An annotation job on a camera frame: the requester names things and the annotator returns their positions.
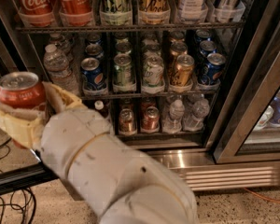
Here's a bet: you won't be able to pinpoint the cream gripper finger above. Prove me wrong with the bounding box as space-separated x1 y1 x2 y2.
43 82 84 113
0 103 46 148

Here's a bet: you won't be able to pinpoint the red coca-cola can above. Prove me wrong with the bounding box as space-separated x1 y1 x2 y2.
59 0 93 27
19 0 52 27
0 71 48 149

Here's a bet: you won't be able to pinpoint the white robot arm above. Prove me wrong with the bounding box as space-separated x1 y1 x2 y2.
0 82 199 224

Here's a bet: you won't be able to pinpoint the front blue pepsi can left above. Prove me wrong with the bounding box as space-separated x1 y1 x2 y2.
80 57 107 95

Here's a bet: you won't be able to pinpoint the blue pepsi can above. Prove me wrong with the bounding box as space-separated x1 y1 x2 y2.
80 57 107 95
198 53 226 86

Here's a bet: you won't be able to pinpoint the open glass fridge door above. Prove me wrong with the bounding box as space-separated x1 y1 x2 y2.
0 16 57 195

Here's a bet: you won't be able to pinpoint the copper can bottom shelf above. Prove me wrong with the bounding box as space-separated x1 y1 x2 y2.
119 108 136 135

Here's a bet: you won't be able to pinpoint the front green can middle shelf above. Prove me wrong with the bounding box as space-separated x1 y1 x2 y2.
113 53 136 92

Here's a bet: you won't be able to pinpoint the red can bottom shelf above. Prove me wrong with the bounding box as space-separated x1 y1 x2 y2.
141 106 160 133

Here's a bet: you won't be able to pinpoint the front white green can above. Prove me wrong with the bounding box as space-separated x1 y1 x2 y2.
141 55 165 94

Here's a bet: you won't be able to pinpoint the red coca-cola can behind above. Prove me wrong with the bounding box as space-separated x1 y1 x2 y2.
19 0 52 27

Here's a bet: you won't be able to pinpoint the green lacroix can top shelf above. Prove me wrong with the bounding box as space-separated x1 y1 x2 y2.
100 0 132 25

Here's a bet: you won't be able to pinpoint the front gold can middle shelf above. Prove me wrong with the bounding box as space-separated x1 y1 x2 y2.
169 54 195 92

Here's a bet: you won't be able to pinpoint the water bottle bottom shelf right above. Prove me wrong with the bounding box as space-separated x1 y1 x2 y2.
183 99 210 132

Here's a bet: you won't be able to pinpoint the gold lacroix can top shelf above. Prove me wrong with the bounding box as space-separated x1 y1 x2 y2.
139 0 170 25

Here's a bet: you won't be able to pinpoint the front blue pepsi can right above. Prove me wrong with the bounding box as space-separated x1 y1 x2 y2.
198 53 226 86

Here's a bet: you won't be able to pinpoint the stainless steel fridge base grille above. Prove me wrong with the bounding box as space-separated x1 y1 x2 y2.
60 149 280 201

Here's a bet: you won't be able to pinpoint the white label can top shelf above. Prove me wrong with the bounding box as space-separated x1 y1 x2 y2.
177 0 208 24

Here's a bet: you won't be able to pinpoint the right fridge glass door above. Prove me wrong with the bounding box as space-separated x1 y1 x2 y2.
213 3 280 164

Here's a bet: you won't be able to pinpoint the pepsi can behind right door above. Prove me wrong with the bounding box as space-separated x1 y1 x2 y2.
269 96 280 127

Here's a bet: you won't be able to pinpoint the front clear water bottle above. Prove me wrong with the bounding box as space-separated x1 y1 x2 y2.
43 44 79 95

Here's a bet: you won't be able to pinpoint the brown tea bottle white cap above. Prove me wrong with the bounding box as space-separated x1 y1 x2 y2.
94 100 113 128

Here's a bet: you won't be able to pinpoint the black cables on floor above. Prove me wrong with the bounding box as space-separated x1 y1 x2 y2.
0 187 37 224

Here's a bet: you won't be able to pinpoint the orange cable on floor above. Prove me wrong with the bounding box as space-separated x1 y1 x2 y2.
243 188 280 204

